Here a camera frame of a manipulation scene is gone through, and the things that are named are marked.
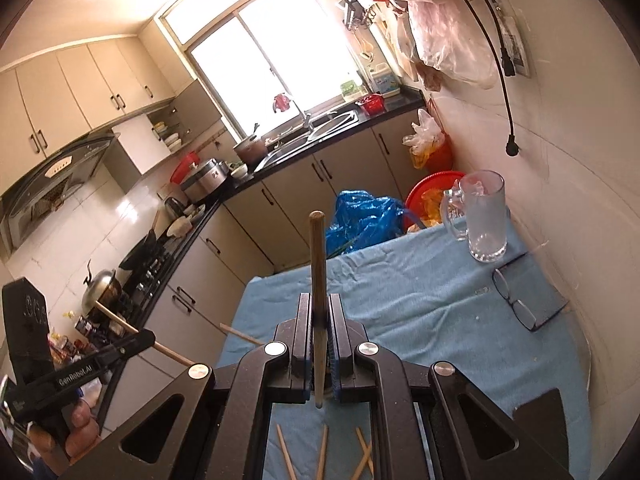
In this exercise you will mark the steel sink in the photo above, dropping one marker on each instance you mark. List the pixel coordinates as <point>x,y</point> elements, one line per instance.
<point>330,122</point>

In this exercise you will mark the person's left hand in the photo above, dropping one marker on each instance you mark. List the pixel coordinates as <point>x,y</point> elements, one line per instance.
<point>82,427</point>

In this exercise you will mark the steel faucet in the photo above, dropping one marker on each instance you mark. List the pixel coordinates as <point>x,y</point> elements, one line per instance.
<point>304,115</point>

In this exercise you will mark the brown hanging bag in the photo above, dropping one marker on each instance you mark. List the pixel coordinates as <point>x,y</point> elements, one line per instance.
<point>431,77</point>

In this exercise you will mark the steel stovetop kettle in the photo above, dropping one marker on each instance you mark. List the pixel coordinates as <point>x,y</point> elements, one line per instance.
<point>100,290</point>

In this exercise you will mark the grey range hood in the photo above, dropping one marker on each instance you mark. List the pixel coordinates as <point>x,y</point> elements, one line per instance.
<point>60,170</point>

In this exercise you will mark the small white bowl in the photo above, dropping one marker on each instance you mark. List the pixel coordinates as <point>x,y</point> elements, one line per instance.
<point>238,171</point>

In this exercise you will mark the black wok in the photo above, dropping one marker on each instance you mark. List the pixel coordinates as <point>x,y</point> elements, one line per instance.
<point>142,250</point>

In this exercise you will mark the silver rice cooker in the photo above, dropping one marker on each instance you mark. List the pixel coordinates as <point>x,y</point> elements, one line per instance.
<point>205,180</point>

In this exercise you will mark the brown cooking pot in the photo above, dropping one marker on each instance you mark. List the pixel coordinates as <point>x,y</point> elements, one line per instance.
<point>250,152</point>

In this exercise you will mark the blue plastic bag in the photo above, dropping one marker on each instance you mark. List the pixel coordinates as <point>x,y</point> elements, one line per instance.
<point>365,215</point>

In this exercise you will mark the black gas stove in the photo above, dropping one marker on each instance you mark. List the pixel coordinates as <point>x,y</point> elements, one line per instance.
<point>147,280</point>

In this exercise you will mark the white plastic bag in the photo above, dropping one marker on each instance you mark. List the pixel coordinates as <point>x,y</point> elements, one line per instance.
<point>422,135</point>

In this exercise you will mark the clear glass mug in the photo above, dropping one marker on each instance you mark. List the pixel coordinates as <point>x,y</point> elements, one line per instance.
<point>487,230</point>

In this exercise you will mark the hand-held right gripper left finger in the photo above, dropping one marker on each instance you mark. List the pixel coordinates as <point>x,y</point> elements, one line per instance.
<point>302,350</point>

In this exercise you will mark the red plastic basin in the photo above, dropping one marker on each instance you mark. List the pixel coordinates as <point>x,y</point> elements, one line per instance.
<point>425,192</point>

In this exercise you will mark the dish rack with bowls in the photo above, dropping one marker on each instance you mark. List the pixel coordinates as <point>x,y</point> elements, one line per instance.
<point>170,132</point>

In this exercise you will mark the dark framed eyeglasses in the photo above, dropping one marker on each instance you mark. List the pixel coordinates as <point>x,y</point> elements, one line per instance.
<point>509,301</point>

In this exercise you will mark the cream wall cabinets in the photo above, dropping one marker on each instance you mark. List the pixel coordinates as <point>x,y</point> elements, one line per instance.
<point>75,90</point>

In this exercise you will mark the green box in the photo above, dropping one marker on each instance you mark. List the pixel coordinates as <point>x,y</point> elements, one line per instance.
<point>352,89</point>

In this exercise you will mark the red plastic basket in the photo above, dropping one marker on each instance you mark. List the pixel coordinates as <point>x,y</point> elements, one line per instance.
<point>372,104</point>

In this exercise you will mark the white wall power strip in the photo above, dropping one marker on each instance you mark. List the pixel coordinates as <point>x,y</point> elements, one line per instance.
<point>517,45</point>

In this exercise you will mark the black kitchen countertop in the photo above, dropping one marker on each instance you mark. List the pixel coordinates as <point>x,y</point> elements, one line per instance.
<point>395,104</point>

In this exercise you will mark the wall utensil hook rack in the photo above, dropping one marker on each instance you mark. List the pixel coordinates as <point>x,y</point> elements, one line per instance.
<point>355,10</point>

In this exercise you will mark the kitchen window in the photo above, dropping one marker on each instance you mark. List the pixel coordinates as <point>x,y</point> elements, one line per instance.
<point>260,50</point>

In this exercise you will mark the cream base cabinets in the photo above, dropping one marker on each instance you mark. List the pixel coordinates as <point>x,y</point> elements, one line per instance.
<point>320,170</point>

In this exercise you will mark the cluster of seasoning jars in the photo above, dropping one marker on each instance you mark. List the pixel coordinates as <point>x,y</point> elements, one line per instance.
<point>70,345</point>

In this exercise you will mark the pink translucent hanging bag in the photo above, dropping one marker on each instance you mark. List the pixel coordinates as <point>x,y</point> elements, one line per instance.
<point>450,40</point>

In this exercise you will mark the red hanging cloth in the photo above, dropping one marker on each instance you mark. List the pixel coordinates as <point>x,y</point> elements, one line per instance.
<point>281,101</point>

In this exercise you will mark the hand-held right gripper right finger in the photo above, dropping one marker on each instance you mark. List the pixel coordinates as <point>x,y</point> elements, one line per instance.
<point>334,365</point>

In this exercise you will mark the white detergent jug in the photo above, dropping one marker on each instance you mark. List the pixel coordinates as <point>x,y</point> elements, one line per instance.
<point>384,80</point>

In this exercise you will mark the black phone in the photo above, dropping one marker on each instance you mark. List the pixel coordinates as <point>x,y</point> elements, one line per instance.
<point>547,420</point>

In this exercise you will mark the blue towel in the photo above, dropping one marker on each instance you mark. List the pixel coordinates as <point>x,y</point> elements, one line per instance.
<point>425,300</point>

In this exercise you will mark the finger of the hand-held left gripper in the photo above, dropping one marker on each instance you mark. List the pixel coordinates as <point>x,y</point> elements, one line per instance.
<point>130,344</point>

